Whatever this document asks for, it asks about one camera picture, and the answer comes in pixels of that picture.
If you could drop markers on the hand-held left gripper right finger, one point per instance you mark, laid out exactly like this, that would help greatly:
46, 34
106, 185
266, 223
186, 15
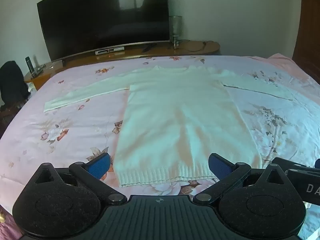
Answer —
218, 166

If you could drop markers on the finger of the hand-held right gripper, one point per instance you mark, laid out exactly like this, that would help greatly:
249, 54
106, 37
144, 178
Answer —
295, 164

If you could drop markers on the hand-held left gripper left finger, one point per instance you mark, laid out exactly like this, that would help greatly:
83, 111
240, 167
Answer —
99, 165

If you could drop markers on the silver set-top box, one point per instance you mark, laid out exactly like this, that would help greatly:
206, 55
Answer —
109, 50

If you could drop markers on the brown wooden door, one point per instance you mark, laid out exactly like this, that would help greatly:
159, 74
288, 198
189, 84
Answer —
308, 30

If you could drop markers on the black bag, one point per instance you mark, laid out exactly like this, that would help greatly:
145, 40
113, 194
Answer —
12, 85

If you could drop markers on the glass table lamp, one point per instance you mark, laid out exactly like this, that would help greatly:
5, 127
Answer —
175, 27

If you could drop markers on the black flat screen television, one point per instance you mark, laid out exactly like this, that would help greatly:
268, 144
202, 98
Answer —
105, 17

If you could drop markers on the wooden television stand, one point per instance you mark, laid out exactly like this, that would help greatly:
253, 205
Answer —
162, 51

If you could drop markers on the white knit sweater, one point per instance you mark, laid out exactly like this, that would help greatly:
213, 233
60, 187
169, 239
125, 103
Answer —
180, 120

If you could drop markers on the pink floral bed sheet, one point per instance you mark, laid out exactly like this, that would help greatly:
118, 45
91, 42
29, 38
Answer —
62, 125

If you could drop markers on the pink blanket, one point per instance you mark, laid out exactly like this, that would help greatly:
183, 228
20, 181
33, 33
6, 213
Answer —
281, 58

